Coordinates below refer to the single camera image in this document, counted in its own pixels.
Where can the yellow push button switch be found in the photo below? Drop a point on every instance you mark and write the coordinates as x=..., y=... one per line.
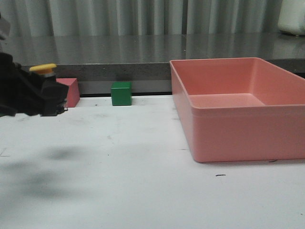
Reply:
x=44, y=70

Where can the white appliance on counter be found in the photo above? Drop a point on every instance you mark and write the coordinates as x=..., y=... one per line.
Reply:
x=292, y=17

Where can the dark grey counter shelf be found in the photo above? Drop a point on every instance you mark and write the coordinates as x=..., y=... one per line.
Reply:
x=98, y=61

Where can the pink cube block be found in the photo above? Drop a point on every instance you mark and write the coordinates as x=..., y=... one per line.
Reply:
x=73, y=96

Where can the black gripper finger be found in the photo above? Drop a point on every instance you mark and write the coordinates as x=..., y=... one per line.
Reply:
x=55, y=97

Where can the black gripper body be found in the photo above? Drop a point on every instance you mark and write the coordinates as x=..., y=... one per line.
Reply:
x=17, y=94

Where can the pink plastic bin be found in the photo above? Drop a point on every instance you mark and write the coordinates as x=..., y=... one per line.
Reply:
x=239, y=109

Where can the grey curtain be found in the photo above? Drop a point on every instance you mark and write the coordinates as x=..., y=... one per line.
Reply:
x=36, y=18

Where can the green cube block centre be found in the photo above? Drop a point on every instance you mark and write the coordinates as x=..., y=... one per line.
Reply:
x=121, y=93

